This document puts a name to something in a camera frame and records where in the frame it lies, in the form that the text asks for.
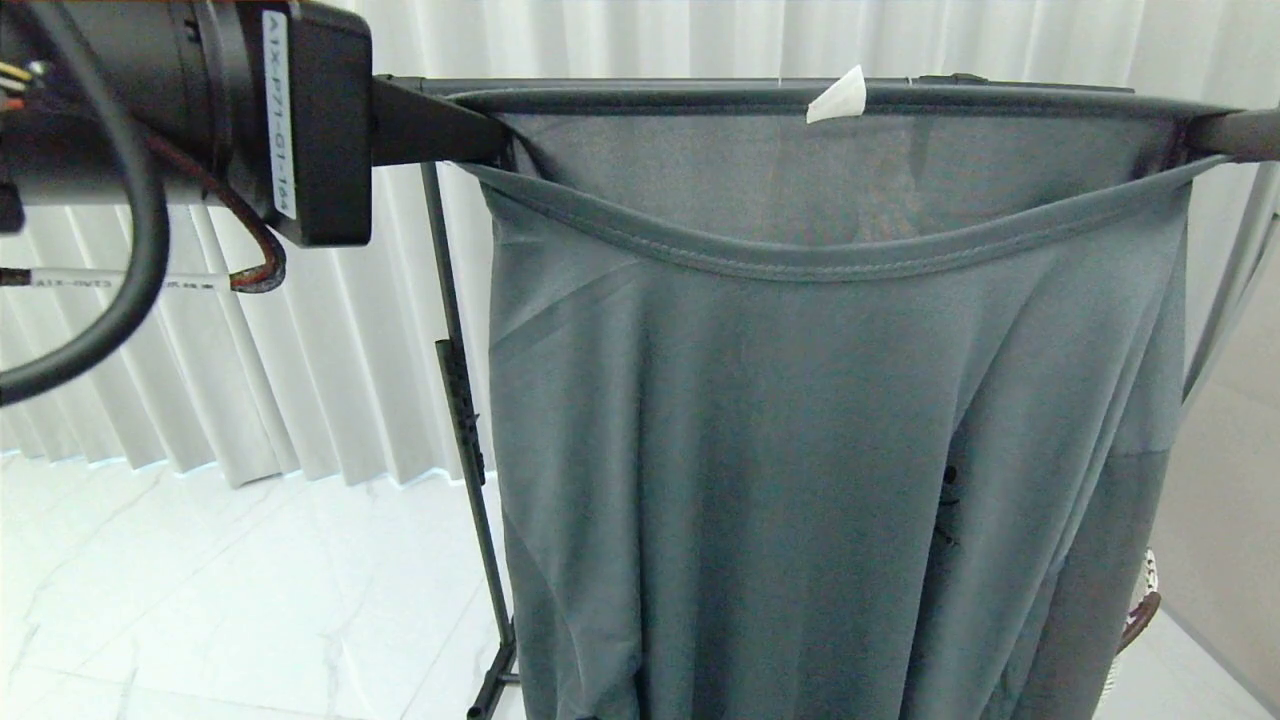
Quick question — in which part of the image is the white curtain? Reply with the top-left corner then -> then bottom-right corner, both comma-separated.
0,0 -> 1280,491

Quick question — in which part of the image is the black cable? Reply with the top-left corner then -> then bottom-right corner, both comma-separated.
0,0 -> 171,406

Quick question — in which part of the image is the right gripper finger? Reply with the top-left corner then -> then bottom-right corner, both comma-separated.
1185,105 -> 1280,161

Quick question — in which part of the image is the black clothes rack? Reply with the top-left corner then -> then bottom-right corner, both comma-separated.
375,72 -> 1136,720

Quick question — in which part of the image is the dark grey long-sleeved shirt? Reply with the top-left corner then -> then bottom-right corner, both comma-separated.
445,65 -> 1241,720

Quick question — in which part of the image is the white laundry basket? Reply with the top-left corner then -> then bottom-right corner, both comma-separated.
1105,548 -> 1163,706

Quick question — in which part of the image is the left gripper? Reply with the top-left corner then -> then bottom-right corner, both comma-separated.
0,0 -> 513,248

